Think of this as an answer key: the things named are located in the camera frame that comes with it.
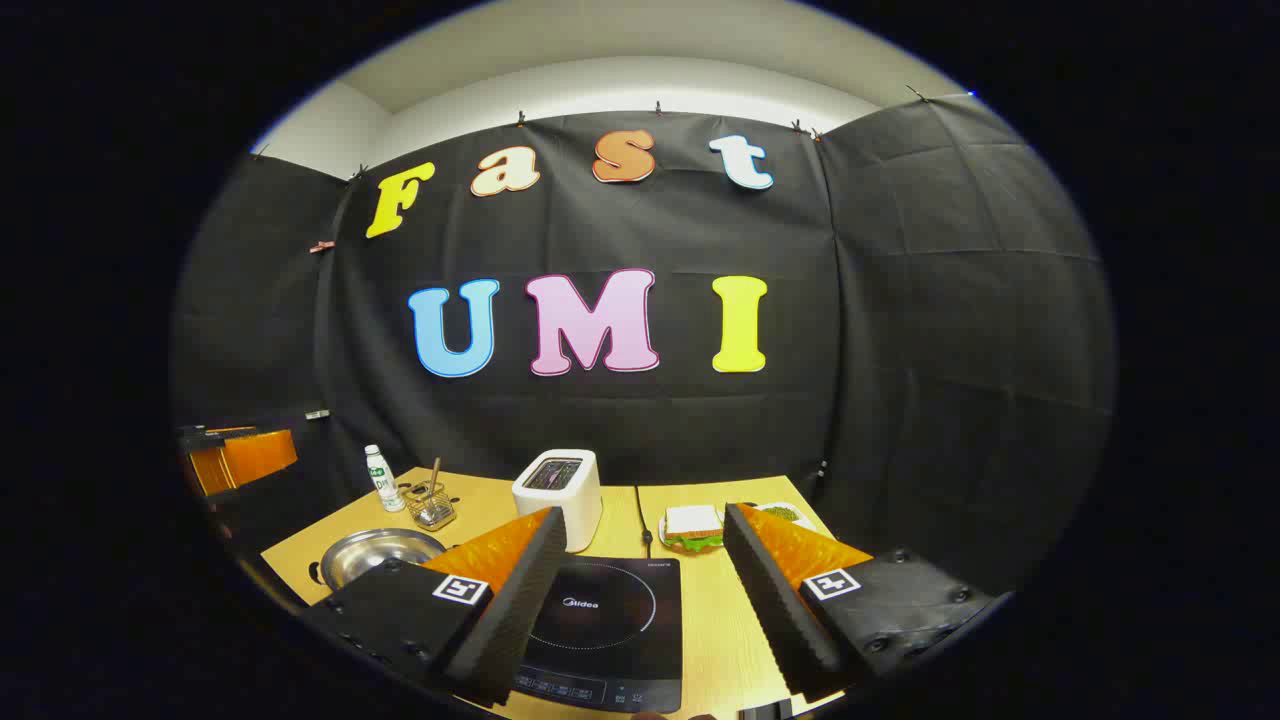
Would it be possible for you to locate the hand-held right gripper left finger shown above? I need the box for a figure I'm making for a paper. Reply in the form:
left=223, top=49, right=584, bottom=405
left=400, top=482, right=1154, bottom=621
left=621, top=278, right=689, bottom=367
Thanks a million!
left=300, top=505, right=569, bottom=708

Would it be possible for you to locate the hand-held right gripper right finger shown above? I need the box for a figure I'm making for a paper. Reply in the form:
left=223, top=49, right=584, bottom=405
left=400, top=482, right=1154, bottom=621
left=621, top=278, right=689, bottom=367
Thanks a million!
left=722, top=502, right=1001, bottom=703

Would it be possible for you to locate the black induction cooktop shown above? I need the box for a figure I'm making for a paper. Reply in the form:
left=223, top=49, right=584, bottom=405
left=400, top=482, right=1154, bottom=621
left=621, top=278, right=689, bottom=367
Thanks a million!
left=513, top=556, right=684, bottom=714

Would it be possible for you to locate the stainless steel pot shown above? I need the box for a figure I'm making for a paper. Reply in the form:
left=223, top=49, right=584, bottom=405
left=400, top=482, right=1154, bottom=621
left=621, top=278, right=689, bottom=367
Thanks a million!
left=308, top=527, right=448, bottom=593

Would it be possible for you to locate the white divided bean dish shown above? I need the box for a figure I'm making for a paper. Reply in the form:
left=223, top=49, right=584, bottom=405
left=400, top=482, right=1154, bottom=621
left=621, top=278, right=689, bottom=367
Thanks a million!
left=755, top=501, right=819, bottom=534

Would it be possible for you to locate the lettuce sandwich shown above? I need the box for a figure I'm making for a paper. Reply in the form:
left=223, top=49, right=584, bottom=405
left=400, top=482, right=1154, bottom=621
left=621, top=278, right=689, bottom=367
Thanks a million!
left=663, top=504, right=725, bottom=554

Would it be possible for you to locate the white toaster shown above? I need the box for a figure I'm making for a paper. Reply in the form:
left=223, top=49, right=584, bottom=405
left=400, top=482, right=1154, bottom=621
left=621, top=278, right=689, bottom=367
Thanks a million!
left=511, top=449, right=603, bottom=554

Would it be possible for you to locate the white green-label drink bottle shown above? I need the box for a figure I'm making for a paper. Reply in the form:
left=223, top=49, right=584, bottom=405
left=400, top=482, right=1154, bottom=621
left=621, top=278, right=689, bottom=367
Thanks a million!
left=364, top=444, right=406, bottom=513

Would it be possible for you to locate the small white plate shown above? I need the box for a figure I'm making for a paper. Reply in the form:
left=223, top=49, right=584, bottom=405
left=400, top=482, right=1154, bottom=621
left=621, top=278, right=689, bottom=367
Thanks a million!
left=658, top=512, right=729, bottom=554

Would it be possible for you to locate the black backdrop cloth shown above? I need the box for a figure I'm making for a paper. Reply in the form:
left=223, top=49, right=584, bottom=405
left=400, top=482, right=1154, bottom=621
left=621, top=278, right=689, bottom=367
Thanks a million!
left=170, top=95, right=1116, bottom=601

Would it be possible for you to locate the wire utensil basket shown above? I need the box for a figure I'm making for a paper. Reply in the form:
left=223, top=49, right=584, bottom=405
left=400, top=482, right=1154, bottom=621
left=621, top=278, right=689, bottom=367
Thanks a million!
left=402, top=482, right=458, bottom=532

